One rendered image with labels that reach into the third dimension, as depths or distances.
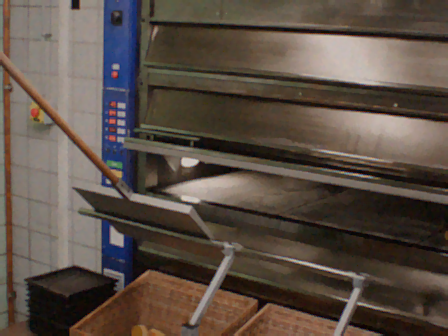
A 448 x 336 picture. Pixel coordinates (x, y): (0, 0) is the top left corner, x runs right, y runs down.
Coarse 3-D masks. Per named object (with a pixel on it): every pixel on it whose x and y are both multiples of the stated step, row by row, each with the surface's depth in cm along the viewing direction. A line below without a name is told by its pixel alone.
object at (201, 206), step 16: (160, 192) 336; (208, 208) 318; (224, 208) 313; (240, 208) 314; (256, 224) 305; (272, 224) 301; (288, 224) 297; (304, 224) 294; (320, 224) 294; (336, 240) 286; (352, 240) 282; (368, 240) 278; (384, 240) 276; (400, 240) 277; (400, 256) 272; (416, 256) 268; (432, 256) 265
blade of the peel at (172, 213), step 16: (80, 192) 294; (96, 192) 285; (112, 192) 282; (96, 208) 302; (112, 208) 293; (128, 208) 285; (144, 208) 277; (160, 208) 270; (176, 208) 265; (192, 208) 263; (112, 224) 311; (160, 224) 285; (176, 224) 277; (192, 224) 269; (144, 240) 311; (160, 240) 302; (176, 240) 293; (208, 256) 293; (224, 256) 285
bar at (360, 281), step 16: (80, 208) 307; (128, 224) 293; (144, 224) 289; (192, 240) 276; (208, 240) 272; (256, 256) 261; (272, 256) 257; (224, 272) 265; (320, 272) 247; (336, 272) 244; (352, 272) 242; (208, 288) 261; (208, 304) 260; (352, 304) 237; (192, 320) 256
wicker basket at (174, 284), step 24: (144, 288) 335; (168, 288) 330; (192, 288) 324; (96, 312) 312; (120, 312) 325; (144, 312) 335; (168, 312) 329; (192, 312) 322; (216, 312) 316; (240, 312) 310
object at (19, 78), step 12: (0, 60) 222; (12, 72) 226; (24, 84) 230; (36, 96) 235; (48, 108) 239; (60, 120) 244; (72, 132) 249; (84, 144) 254; (96, 156) 260; (108, 168) 266; (108, 180) 269
